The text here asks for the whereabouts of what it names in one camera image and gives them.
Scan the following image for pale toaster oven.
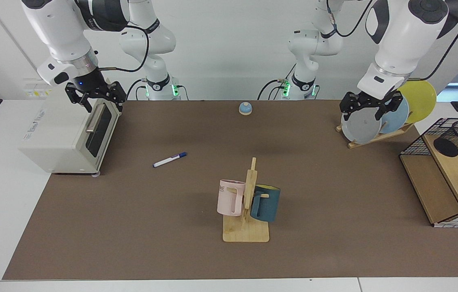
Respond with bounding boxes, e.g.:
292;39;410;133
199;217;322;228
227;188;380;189
18;78;123;176

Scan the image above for pink cup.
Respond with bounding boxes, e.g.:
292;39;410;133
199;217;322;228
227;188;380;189
217;179;247;217

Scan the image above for wooden cup stand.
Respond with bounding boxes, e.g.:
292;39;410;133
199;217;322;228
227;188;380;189
223;157;270;243

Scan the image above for wooden plate rack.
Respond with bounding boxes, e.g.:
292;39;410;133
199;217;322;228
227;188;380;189
335;122;415;149

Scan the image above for yellow plate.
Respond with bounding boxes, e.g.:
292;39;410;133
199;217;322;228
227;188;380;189
397;80;437;124

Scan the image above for grey plate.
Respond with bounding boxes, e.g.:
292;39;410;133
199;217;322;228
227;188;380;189
341;100;383;144

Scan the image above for black base cable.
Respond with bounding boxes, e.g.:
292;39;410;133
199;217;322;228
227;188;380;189
125;78;148;101
257;63;297;101

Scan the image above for white marker with blue cap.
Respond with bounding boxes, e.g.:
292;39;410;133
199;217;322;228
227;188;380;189
153;152;187;168

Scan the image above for brown table cloth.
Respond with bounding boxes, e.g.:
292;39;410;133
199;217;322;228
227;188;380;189
2;100;458;280

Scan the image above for wire basket with wooden floor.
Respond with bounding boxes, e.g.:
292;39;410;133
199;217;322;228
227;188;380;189
399;118;458;228

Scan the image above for teal cup with yellow inside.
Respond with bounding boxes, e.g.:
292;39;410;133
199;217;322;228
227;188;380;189
250;185;281;223

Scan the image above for light blue plate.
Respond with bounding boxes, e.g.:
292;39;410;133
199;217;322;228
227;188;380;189
379;95;410;135

